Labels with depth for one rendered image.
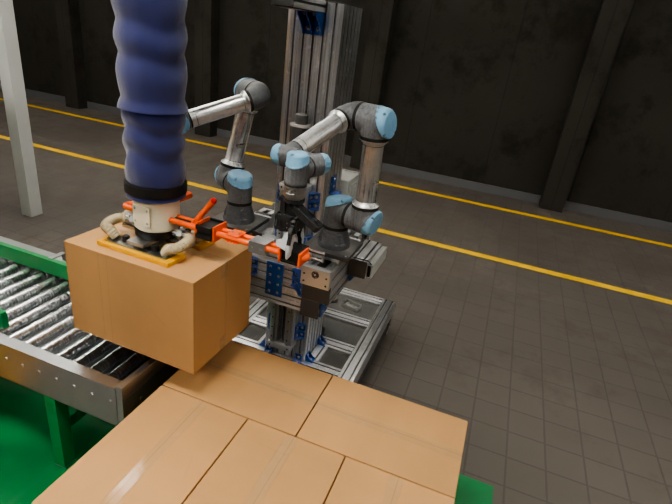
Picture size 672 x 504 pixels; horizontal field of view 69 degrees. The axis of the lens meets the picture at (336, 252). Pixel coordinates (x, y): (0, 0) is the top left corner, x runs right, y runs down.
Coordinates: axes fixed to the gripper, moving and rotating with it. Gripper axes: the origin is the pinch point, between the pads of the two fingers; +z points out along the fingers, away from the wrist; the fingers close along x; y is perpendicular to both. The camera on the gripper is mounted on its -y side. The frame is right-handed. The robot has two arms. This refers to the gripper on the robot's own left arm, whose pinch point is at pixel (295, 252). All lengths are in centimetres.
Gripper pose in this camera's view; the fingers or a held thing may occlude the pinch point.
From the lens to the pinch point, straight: 171.7
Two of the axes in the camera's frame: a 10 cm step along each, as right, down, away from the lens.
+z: -1.2, 9.1, 4.1
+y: -9.2, -2.5, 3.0
